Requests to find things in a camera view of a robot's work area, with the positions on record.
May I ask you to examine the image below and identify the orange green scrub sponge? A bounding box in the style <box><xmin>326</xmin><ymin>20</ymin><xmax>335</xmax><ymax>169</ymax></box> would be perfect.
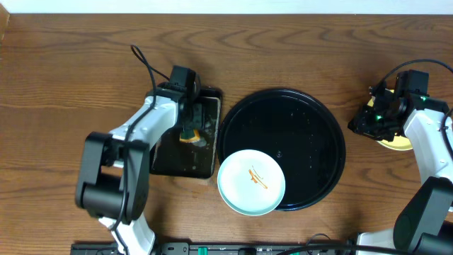
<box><xmin>179</xmin><ymin>130</ymin><xmax>200</xmax><ymax>143</ymax></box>

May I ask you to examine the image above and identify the yellow plate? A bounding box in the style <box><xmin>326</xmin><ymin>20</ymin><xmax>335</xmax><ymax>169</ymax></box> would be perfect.
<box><xmin>367</xmin><ymin>89</ymin><xmax>413</xmax><ymax>151</ymax></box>

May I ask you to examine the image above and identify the light blue plate front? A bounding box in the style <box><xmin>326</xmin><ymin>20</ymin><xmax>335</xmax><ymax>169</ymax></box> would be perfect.
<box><xmin>217</xmin><ymin>149</ymin><xmax>286</xmax><ymax>216</ymax></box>

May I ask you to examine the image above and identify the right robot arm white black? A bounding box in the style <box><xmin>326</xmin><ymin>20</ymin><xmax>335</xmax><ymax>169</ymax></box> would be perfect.
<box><xmin>349</xmin><ymin>89</ymin><xmax>452</xmax><ymax>254</ymax></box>

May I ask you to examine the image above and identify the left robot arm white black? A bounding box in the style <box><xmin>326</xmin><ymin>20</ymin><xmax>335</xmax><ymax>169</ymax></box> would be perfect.
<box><xmin>75</xmin><ymin>81</ymin><xmax>204</xmax><ymax>254</ymax></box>

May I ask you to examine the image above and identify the black rectangular soapy water tray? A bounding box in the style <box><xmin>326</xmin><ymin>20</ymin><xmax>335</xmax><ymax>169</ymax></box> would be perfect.
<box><xmin>149</xmin><ymin>87</ymin><xmax>222</xmax><ymax>179</ymax></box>

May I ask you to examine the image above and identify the round black serving tray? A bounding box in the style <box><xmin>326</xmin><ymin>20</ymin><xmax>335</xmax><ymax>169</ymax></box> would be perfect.
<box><xmin>217</xmin><ymin>89</ymin><xmax>346</xmax><ymax>211</ymax></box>

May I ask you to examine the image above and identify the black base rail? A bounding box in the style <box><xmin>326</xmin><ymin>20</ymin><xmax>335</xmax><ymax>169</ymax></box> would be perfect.
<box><xmin>70</xmin><ymin>241</ymin><xmax>358</xmax><ymax>255</ymax></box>

